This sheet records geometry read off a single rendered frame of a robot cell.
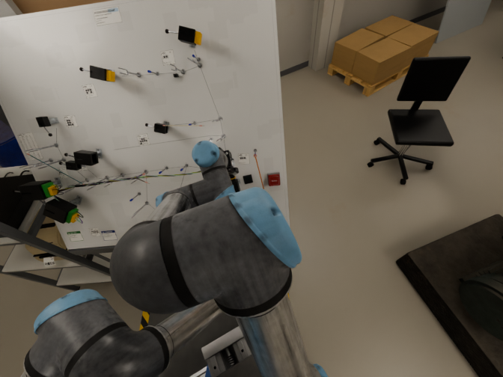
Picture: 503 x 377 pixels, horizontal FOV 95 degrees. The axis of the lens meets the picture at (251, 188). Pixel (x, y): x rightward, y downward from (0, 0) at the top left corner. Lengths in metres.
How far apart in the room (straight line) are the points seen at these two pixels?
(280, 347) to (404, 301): 1.83
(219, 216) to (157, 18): 0.94
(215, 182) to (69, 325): 0.42
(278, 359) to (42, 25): 1.31
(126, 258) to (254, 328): 0.19
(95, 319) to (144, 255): 0.33
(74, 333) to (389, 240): 2.12
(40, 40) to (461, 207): 2.98
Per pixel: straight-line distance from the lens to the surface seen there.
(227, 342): 0.86
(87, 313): 0.61
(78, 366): 0.58
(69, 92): 1.27
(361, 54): 3.46
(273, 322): 0.36
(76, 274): 2.36
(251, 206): 0.27
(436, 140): 2.41
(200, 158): 0.66
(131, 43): 1.14
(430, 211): 2.58
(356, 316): 2.04
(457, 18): 5.13
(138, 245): 0.29
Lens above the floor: 1.96
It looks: 56 degrees down
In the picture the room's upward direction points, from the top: 11 degrees counter-clockwise
